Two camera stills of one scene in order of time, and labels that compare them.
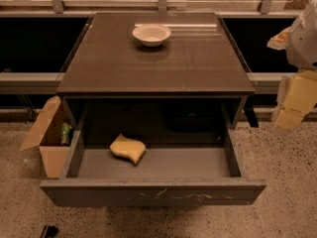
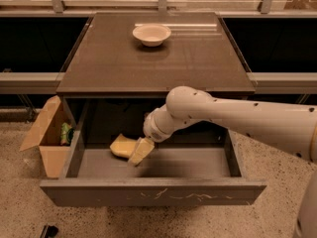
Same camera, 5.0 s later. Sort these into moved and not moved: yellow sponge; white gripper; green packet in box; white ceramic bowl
Moved: white gripper
Not moved: green packet in box; white ceramic bowl; yellow sponge
